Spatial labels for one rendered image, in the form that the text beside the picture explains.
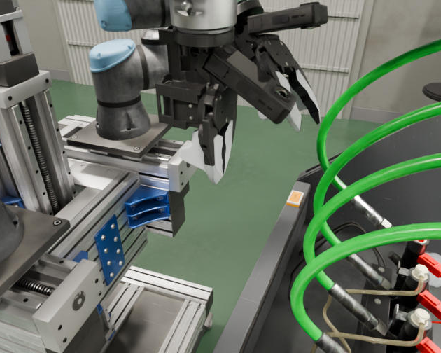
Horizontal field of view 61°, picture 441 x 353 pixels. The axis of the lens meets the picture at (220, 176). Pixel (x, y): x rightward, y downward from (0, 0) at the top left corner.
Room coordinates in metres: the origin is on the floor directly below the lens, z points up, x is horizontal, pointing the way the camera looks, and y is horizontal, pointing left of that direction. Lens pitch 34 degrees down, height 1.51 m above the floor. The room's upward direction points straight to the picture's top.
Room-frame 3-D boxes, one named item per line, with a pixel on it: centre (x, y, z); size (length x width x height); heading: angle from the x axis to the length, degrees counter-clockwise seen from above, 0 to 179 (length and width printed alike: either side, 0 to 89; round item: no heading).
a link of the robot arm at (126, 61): (0.96, 0.27, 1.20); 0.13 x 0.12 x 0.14; 113
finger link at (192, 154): (0.44, 0.03, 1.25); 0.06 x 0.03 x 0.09; 66
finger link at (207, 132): (0.42, 0.01, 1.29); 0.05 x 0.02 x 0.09; 156
